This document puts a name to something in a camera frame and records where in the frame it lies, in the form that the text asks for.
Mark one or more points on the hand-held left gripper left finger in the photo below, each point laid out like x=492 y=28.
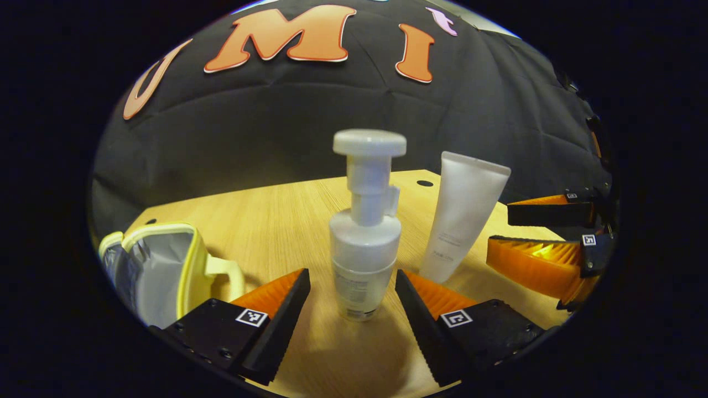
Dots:
x=282 y=326

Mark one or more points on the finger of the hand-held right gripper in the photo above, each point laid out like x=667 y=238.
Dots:
x=553 y=214
x=594 y=254

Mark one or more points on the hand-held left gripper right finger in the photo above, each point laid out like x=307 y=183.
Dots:
x=420 y=326

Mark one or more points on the white squeeze tube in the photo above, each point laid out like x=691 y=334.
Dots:
x=462 y=215

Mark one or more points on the white pump bottle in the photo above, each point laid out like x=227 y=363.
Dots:
x=365 y=249

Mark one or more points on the pale yellow suitcase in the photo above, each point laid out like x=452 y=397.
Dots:
x=166 y=271

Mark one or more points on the black backdrop cloth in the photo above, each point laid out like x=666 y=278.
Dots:
x=332 y=121

